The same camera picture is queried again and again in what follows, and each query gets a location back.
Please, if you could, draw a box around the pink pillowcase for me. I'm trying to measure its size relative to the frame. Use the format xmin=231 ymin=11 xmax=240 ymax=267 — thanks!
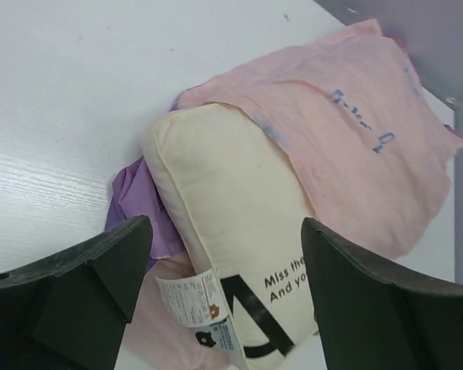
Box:
xmin=106 ymin=19 xmax=463 ymax=369

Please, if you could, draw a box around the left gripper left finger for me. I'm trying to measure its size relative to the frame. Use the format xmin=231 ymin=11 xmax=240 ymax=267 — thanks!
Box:
xmin=0 ymin=216 xmax=153 ymax=370

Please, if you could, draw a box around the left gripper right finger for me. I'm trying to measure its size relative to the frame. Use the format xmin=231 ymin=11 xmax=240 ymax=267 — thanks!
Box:
xmin=301 ymin=218 xmax=463 ymax=370

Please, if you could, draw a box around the cream pillow with bear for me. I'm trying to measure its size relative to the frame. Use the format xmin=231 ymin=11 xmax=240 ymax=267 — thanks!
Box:
xmin=142 ymin=104 xmax=317 ymax=369

